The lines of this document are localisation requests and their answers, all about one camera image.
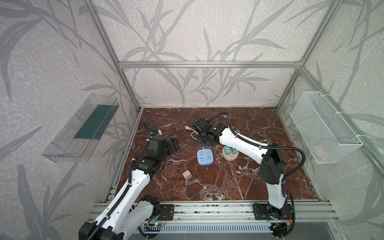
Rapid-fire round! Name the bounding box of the teal green cube charger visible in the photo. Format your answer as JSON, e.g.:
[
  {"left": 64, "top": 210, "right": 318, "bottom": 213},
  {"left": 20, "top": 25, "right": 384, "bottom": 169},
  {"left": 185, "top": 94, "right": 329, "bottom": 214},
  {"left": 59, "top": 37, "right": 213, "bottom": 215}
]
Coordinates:
[{"left": 224, "top": 146, "right": 231, "bottom": 155}]

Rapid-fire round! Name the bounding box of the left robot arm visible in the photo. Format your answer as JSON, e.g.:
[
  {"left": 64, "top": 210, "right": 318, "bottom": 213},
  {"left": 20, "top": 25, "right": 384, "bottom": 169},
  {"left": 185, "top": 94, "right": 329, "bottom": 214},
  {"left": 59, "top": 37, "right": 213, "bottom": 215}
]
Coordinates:
[{"left": 79, "top": 135, "right": 180, "bottom": 240}]

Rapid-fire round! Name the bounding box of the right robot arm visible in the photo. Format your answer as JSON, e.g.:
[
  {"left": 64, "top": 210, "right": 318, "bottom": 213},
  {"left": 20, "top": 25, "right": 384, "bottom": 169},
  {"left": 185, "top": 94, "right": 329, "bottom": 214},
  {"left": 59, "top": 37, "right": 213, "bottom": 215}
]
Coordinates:
[{"left": 193, "top": 119, "right": 306, "bottom": 211}]

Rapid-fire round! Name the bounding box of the blue square power strip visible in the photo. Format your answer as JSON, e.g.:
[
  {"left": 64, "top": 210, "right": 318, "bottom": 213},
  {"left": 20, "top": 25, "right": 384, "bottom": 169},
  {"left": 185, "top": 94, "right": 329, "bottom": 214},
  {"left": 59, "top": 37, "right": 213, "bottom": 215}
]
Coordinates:
[{"left": 197, "top": 149, "right": 214, "bottom": 166}]

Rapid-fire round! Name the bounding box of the pink round power strip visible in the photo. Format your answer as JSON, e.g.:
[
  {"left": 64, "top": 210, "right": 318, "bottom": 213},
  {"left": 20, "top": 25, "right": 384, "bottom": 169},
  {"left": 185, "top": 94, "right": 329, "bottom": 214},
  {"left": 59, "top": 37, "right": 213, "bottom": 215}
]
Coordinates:
[{"left": 222, "top": 148, "right": 239, "bottom": 161}]

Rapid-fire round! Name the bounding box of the pink cube charger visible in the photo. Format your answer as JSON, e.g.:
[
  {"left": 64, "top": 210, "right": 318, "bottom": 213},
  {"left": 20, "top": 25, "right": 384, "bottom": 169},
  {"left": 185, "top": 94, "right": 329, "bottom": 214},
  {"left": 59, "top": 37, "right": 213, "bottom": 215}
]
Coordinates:
[{"left": 183, "top": 170, "right": 193, "bottom": 181}]

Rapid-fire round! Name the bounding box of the white power strip cable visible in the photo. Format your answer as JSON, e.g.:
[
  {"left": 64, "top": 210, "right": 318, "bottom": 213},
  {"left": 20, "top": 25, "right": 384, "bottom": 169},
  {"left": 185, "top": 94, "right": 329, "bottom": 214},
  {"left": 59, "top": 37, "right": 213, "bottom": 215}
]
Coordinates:
[{"left": 183, "top": 125, "right": 200, "bottom": 142}]

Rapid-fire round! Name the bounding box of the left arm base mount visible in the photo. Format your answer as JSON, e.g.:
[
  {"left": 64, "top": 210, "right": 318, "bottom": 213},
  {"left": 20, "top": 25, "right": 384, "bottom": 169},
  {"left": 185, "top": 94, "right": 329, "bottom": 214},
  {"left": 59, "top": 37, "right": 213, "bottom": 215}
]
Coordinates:
[{"left": 145, "top": 204, "right": 175, "bottom": 221}]

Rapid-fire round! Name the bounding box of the clear plastic wall bin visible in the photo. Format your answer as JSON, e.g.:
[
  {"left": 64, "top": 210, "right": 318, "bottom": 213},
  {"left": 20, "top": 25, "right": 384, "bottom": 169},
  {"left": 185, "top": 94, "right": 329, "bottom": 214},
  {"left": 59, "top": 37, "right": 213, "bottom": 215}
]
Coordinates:
[{"left": 42, "top": 94, "right": 120, "bottom": 163}]

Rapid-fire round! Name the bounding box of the aluminium frame rail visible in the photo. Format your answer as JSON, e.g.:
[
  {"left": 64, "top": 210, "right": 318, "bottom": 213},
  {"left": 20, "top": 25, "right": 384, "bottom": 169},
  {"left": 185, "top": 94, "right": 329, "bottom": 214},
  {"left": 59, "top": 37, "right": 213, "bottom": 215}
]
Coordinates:
[{"left": 118, "top": 61, "right": 301, "bottom": 69}]

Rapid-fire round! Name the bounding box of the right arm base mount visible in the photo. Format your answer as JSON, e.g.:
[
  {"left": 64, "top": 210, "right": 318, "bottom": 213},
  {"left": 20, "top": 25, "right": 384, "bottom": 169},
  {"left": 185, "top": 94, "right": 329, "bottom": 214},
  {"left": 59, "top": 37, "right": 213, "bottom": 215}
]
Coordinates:
[{"left": 252, "top": 203, "right": 294, "bottom": 221}]

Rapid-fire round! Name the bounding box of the white wire mesh basket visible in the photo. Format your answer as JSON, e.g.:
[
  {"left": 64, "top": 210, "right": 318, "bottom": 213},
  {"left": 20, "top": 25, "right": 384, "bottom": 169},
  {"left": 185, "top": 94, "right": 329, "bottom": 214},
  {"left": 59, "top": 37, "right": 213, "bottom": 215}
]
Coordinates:
[{"left": 291, "top": 91, "right": 364, "bottom": 164}]

